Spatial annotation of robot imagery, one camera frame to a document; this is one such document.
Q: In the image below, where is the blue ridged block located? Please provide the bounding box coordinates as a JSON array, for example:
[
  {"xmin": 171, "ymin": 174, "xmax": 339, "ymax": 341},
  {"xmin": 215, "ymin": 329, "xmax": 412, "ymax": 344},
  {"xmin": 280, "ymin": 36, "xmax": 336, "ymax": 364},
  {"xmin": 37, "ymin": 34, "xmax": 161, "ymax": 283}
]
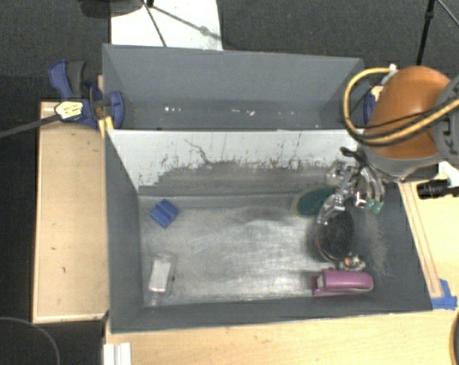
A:
[{"xmin": 149, "ymin": 198, "xmax": 180, "ymax": 229}]

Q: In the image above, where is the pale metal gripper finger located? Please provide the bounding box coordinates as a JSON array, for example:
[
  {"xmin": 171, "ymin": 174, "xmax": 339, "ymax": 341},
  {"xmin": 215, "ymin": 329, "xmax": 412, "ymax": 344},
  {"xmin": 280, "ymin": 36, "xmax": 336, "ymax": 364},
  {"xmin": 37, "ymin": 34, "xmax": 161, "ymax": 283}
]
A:
[
  {"xmin": 329, "ymin": 192, "xmax": 353, "ymax": 215},
  {"xmin": 315, "ymin": 200, "xmax": 336, "ymax": 227}
]

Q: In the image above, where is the purple stapler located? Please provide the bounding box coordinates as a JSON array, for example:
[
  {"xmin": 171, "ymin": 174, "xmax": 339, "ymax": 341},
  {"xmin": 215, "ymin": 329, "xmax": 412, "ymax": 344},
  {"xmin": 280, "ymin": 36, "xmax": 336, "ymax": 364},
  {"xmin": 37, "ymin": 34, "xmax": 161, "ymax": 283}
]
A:
[{"xmin": 312, "ymin": 268, "xmax": 375, "ymax": 297}]

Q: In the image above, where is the small multicolour toy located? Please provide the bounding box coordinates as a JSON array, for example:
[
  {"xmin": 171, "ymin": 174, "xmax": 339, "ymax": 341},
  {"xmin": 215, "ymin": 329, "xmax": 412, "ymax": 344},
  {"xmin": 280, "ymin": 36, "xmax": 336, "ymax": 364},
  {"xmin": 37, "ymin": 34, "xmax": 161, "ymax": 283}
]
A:
[{"xmin": 338, "ymin": 255, "xmax": 367, "ymax": 273}]

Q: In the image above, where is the pale wood flat board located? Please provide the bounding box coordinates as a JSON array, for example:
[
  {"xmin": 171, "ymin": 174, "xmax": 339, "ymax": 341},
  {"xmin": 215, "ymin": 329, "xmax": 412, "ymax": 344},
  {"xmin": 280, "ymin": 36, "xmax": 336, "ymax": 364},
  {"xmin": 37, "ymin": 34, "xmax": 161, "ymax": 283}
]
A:
[{"xmin": 31, "ymin": 100, "xmax": 111, "ymax": 325}]

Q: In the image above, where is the black cylinder on white bracket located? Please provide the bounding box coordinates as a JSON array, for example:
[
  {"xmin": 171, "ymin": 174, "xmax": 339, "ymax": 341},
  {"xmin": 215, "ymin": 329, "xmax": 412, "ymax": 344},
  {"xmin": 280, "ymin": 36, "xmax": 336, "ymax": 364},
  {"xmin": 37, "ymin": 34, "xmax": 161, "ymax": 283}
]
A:
[{"xmin": 416, "ymin": 160, "xmax": 459, "ymax": 201}]

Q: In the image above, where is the grey metal bin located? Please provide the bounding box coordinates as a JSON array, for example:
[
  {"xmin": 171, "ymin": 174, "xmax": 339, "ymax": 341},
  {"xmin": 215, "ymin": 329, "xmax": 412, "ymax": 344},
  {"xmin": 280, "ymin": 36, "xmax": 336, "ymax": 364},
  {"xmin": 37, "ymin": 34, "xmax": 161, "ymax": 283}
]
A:
[{"xmin": 101, "ymin": 43, "xmax": 434, "ymax": 334}]

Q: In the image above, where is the dark green round sponge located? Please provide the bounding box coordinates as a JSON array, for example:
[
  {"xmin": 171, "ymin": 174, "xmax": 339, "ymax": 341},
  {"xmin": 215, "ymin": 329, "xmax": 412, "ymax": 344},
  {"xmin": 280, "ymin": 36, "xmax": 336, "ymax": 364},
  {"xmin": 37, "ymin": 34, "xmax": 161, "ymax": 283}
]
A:
[{"xmin": 291, "ymin": 187, "xmax": 337, "ymax": 217}]

